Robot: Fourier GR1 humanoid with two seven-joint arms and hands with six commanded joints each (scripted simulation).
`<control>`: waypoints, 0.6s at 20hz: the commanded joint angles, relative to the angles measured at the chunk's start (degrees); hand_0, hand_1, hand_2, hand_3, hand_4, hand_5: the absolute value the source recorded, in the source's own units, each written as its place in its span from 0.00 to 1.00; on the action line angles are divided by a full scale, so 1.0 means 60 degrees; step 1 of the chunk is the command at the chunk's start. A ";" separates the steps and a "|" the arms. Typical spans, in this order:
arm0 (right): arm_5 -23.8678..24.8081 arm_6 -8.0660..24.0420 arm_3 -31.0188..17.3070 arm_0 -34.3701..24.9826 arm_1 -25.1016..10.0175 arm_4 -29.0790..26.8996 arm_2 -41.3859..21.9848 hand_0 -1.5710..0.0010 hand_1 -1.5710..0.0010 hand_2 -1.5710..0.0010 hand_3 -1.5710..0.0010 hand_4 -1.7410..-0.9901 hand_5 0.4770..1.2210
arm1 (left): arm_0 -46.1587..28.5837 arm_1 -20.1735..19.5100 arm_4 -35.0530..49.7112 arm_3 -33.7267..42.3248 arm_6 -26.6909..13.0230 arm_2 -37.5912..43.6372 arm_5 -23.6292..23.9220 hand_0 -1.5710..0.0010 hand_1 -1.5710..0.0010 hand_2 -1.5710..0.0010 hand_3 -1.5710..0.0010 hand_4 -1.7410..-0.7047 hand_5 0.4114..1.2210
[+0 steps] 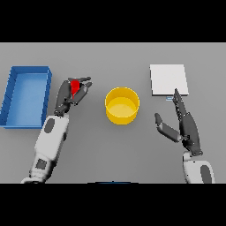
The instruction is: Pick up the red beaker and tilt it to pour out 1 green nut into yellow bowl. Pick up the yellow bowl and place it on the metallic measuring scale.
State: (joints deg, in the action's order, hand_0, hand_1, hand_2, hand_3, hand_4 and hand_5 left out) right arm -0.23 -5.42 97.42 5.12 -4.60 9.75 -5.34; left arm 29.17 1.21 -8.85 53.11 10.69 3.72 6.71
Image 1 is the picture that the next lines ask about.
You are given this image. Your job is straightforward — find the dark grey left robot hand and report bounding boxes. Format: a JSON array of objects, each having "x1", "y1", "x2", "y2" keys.
[{"x1": 53, "y1": 76, "x2": 93, "y2": 117}]

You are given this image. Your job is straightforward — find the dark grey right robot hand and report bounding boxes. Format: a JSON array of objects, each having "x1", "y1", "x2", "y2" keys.
[{"x1": 154, "y1": 87, "x2": 204, "y2": 157}]

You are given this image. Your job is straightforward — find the red beaker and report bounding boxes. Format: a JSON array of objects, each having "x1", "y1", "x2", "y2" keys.
[{"x1": 71, "y1": 79, "x2": 81, "y2": 100}]

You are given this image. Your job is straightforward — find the yellow bowl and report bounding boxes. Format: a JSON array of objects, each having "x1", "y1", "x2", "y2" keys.
[{"x1": 104, "y1": 87, "x2": 140, "y2": 126}]

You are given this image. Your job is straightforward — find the blue tray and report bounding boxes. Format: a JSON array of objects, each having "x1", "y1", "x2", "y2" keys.
[{"x1": 0, "y1": 65, "x2": 53, "y2": 130}]

